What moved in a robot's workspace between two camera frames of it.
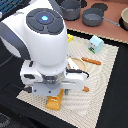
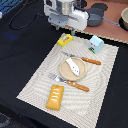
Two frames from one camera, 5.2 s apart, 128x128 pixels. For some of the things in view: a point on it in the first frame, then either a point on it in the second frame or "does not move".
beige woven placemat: [80, 105] does not move
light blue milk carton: [96, 44] does not move
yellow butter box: [69, 37] does not move
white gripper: [51, 85] -> [65, 12]
